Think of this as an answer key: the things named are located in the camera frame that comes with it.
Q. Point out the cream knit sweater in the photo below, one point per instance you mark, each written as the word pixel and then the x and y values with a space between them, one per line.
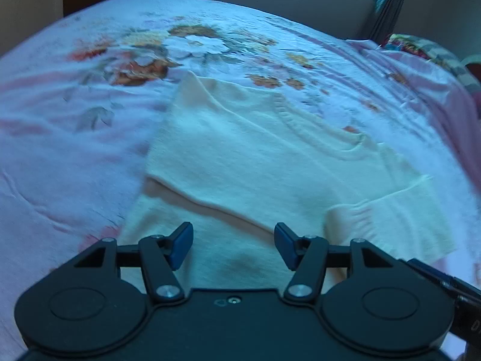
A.
pixel 263 158

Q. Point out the pink floral bed sheet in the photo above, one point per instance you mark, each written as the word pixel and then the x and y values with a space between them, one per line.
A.
pixel 75 128

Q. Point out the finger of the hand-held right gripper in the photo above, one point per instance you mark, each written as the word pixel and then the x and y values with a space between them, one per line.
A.
pixel 432 272

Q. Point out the striped floral pillow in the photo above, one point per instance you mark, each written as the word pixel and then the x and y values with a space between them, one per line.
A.
pixel 432 54

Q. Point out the grey curtain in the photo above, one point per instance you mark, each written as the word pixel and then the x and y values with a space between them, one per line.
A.
pixel 390 7

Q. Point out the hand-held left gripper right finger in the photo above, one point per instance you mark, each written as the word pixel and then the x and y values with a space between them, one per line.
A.
pixel 285 246

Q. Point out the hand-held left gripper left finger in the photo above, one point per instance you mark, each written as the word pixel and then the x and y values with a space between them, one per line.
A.
pixel 182 244

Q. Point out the pink blanket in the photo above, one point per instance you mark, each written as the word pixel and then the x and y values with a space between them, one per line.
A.
pixel 421 82

